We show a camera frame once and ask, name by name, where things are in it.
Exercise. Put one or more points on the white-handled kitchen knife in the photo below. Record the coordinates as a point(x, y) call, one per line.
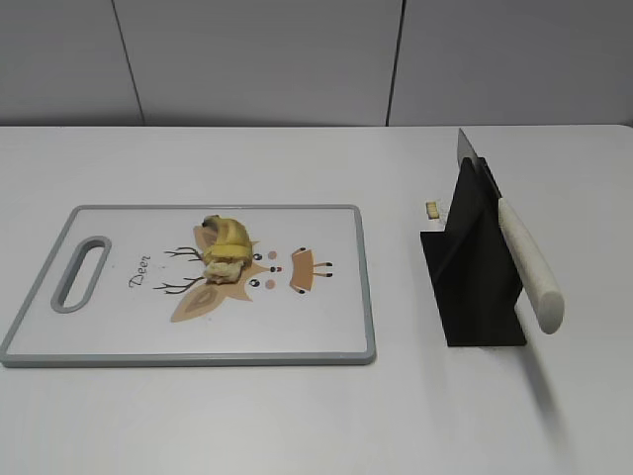
point(543, 291)

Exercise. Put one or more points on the partly peeled banana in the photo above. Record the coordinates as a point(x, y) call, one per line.
point(229, 254)

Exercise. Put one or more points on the small banana slice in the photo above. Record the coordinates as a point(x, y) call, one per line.
point(432, 211)

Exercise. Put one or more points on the white deer cutting board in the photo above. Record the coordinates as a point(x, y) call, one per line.
point(123, 286)

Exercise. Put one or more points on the black knife stand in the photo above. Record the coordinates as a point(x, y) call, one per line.
point(474, 279)

